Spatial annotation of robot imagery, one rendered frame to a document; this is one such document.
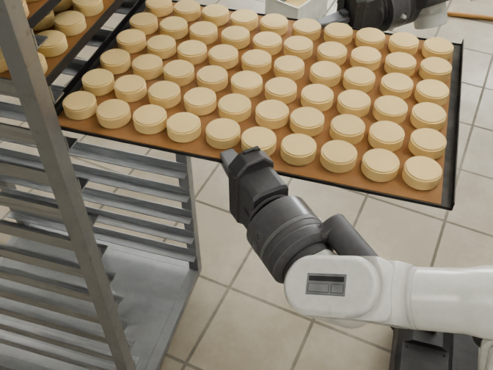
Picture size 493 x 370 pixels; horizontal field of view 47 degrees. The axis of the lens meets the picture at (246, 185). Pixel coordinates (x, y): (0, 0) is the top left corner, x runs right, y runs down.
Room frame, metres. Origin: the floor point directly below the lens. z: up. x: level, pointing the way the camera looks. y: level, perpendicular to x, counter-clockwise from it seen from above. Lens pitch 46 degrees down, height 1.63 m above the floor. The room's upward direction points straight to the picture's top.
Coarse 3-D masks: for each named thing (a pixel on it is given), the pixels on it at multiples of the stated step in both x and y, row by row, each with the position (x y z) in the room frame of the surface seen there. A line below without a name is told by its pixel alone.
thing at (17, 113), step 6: (0, 102) 1.18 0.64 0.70; (6, 102) 1.17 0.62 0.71; (0, 108) 1.18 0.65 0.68; (6, 108) 1.17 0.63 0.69; (12, 108) 1.17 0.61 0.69; (18, 108) 1.16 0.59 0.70; (0, 114) 1.16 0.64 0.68; (6, 114) 1.16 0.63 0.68; (12, 114) 1.16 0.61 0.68; (18, 114) 1.16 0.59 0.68; (24, 114) 1.16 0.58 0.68; (24, 120) 1.13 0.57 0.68
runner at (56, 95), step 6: (0, 78) 0.65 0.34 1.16; (6, 78) 0.65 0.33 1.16; (0, 84) 0.65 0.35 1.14; (6, 84) 0.65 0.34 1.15; (12, 84) 0.65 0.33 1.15; (0, 90) 0.66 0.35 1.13; (6, 90) 0.65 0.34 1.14; (12, 90) 0.65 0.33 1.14; (54, 90) 0.66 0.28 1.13; (12, 96) 0.65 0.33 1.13; (54, 96) 0.65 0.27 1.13; (60, 96) 0.65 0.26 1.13; (54, 102) 0.63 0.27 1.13
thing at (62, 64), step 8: (120, 0) 0.90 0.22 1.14; (112, 8) 0.87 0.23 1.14; (104, 16) 0.85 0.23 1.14; (96, 24) 0.82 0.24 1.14; (88, 32) 0.79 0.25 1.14; (96, 32) 0.81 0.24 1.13; (80, 40) 0.77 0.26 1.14; (88, 40) 0.79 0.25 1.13; (72, 48) 0.75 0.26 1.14; (80, 48) 0.76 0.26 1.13; (72, 56) 0.74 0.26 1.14; (64, 64) 0.72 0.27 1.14; (56, 72) 0.69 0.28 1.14; (48, 80) 0.67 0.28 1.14
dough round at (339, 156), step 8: (328, 144) 0.59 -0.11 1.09; (336, 144) 0.59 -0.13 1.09; (344, 144) 0.59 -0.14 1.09; (328, 152) 0.57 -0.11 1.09; (336, 152) 0.57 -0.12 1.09; (344, 152) 0.57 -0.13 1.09; (352, 152) 0.57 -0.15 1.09; (320, 160) 0.57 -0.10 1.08; (328, 160) 0.56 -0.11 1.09; (336, 160) 0.56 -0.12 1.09; (344, 160) 0.56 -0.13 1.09; (352, 160) 0.56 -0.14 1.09; (328, 168) 0.56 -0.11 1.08; (336, 168) 0.55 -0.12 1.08; (344, 168) 0.55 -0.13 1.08; (352, 168) 0.56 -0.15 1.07
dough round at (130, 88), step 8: (120, 80) 0.74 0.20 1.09; (128, 80) 0.74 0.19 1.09; (136, 80) 0.74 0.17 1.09; (144, 80) 0.74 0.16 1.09; (120, 88) 0.72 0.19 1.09; (128, 88) 0.72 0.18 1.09; (136, 88) 0.72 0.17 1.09; (144, 88) 0.72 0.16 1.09; (120, 96) 0.71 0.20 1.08; (128, 96) 0.70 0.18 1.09; (136, 96) 0.71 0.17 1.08; (144, 96) 0.72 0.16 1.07
